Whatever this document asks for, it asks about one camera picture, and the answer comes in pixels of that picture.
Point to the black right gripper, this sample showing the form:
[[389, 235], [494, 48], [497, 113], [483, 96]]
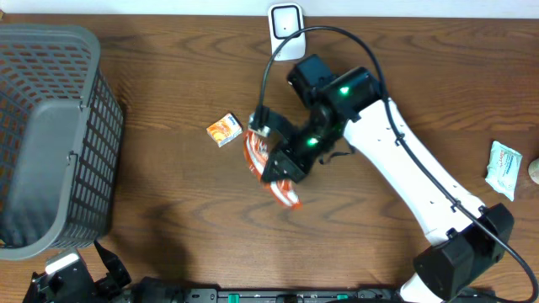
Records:
[[286, 156]]

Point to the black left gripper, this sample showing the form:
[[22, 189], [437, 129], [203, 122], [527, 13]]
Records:
[[116, 275]]

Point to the red Top chocolate bar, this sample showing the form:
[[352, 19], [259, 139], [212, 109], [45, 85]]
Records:
[[256, 154]]

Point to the orange Kleenex tissue pack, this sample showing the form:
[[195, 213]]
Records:
[[225, 129]]

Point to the mint tissue wipes pack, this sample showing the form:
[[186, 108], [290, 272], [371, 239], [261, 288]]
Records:
[[503, 169]]

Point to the green lid jar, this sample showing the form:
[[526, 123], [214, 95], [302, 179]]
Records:
[[533, 171]]

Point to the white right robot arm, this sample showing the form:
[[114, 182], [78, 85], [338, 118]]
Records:
[[466, 237]]

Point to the white barcode scanner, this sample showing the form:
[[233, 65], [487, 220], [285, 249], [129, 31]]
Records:
[[284, 20]]

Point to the grey plastic basket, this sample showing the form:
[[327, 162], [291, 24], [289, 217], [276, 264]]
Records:
[[61, 133]]

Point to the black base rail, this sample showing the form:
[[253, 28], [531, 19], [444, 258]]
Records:
[[150, 290]]

